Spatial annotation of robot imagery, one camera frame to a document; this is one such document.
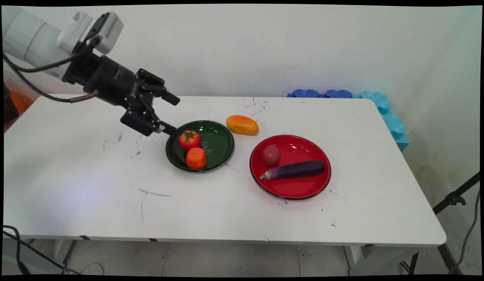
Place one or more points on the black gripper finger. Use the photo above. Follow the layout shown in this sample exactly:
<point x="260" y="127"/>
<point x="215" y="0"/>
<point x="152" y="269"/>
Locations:
<point x="142" y="119"/>
<point x="158" y="88"/>

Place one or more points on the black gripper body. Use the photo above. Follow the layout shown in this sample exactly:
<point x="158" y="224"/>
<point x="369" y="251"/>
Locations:
<point x="109" y="80"/>

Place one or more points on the purple toy eggplant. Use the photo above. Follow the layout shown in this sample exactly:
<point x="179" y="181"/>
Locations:
<point x="296" y="170"/>

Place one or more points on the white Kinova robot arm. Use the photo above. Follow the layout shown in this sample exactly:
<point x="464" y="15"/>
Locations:
<point x="33" y="39"/>

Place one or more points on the red toy tomato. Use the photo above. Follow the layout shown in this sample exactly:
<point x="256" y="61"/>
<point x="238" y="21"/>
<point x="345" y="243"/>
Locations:
<point x="190" y="140"/>

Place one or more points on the orange toy mandarin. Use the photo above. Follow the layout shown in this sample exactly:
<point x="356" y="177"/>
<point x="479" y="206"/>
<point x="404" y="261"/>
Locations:
<point x="196" y="158"/>

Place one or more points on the dark green plate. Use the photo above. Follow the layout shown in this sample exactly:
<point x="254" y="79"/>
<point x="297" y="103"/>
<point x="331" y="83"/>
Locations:
<point x="216" y="142"/>

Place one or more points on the orange round object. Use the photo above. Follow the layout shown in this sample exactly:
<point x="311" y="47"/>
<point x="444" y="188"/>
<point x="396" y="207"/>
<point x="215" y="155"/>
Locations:
<point x="20" y="102"/>

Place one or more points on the yellow orange toy mango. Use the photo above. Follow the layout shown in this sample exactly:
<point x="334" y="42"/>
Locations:
<point x="242" y="125"/>

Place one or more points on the dark red toy potato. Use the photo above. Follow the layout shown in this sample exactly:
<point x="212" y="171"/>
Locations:
<point x="271" y="155"/>

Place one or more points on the dark blue foam piece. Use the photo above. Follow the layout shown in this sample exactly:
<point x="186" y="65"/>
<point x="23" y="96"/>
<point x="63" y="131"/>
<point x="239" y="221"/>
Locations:
<point x="304" y="93"/>
<point x="338" y="94"/>

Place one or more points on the red plate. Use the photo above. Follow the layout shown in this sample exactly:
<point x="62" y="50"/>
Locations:
<point x="296" y="187"/>

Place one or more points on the light blue foam mat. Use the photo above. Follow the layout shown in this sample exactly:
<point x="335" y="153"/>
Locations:
<point x="392" y="123"/>

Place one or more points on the white table leg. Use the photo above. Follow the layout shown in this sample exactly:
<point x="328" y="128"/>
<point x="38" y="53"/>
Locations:
<point x="376" y="259"/>

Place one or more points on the black tripod stand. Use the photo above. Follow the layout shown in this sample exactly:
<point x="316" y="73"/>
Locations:
<point x="454" y="197"/>

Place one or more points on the white grey wrist camera box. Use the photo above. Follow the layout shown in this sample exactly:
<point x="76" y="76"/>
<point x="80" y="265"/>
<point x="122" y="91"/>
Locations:
<point x="109" y="33"/>

